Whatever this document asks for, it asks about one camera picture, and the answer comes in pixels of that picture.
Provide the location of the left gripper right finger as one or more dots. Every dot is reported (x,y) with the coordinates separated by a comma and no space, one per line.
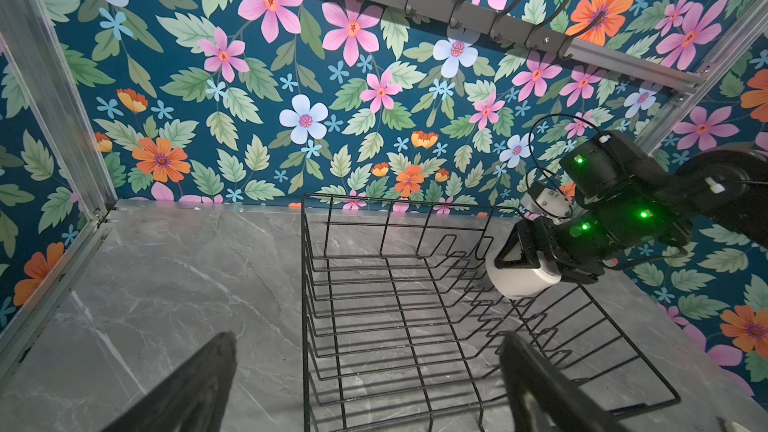
(543,399)

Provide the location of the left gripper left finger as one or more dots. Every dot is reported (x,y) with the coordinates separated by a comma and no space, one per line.
(193,397)

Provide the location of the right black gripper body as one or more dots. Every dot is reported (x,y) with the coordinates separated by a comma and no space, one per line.
(577,249)

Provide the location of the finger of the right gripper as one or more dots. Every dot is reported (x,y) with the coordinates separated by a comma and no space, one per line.
(522,247)

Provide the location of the white mug red inside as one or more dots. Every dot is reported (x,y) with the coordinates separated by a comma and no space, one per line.
(515,283)

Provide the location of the black wire dish rack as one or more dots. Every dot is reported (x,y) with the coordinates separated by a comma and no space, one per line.
(402,326)

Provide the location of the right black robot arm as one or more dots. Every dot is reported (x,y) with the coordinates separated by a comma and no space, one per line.
(626,199)

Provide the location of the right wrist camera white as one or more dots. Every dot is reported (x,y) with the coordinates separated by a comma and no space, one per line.
(541,200)

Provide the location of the black wall hook rail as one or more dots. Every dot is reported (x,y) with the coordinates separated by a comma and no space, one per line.
(499,25)

